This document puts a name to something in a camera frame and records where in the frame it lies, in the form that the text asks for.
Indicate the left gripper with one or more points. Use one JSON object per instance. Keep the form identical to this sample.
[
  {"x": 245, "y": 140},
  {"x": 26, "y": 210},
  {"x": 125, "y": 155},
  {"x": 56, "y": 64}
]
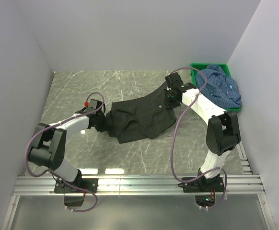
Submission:
[{"x": 104, "y": 126}]

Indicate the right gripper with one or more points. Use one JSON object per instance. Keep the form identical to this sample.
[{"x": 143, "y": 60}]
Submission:
[{"x": 167, "y": 104}]

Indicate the black pinstripe long sleeve shirt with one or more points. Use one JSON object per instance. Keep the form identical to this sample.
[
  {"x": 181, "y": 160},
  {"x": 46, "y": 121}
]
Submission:
[{"x": 141, "y": 118}]

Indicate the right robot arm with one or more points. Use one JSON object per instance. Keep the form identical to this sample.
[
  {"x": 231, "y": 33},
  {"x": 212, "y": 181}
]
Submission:
[{"x": 223, "y": 133}]

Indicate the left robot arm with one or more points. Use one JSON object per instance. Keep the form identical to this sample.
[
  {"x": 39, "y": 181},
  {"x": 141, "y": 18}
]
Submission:
[{"x": 47, "y": 146}]

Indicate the blue checked long sleeve shirt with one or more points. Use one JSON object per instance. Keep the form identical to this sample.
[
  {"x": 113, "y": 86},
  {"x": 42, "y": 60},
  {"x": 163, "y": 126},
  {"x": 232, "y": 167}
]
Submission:
[{"x": 219, "y": 88}]

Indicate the green plastic bin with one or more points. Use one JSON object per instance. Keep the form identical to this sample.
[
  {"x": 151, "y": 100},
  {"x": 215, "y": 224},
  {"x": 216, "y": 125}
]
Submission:
[{"x": 194, "y": 72}]

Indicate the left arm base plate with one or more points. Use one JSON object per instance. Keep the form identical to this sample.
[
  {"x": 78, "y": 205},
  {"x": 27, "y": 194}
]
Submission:
[{"x": 73, "y": 197}]

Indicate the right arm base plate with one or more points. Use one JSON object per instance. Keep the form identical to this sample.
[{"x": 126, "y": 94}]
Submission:
[{"x": 208, "y": 192}]

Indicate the aluminium mounting rail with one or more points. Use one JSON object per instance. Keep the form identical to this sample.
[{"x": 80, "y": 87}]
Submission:
[{"x": 137, "y": 190}]

